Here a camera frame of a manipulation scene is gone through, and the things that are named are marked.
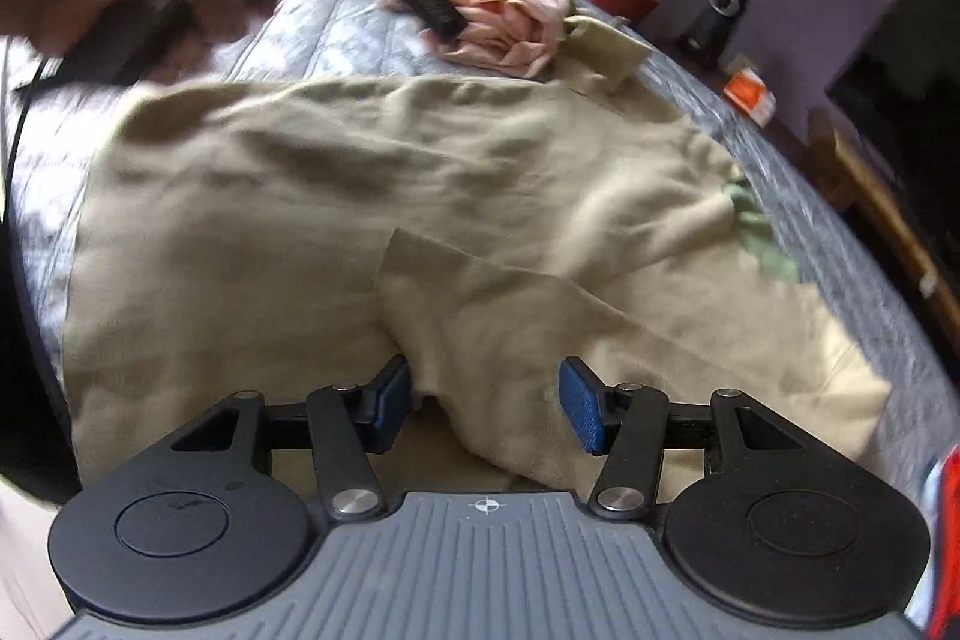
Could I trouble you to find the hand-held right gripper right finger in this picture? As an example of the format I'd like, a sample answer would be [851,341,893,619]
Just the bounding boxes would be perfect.
[557,356,803,522]

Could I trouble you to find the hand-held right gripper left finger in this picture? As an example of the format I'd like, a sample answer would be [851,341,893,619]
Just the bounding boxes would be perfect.
[169,357,413,522]

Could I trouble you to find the pale green fleece sweater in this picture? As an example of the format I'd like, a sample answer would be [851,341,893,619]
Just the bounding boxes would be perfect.
[64,14,893,513]

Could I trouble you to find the grey quilted bedspread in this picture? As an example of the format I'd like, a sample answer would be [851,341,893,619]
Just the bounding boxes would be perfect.
[0,0,960,498]

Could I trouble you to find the pink garment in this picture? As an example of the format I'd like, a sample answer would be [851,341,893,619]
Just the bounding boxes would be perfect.
[375,0,575,80]

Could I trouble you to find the black cylindrical speaker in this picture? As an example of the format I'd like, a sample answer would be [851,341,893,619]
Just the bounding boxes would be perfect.
[681,0,749,67]

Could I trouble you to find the orange tissue box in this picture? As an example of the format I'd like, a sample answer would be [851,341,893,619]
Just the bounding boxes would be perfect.
[724,70,777,125]

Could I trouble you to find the wooden television stand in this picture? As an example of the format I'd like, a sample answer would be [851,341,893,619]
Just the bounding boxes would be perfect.
[808,107,960,319]

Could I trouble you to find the black flat television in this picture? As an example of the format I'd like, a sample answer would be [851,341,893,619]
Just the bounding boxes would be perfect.
[825,0,960,281]

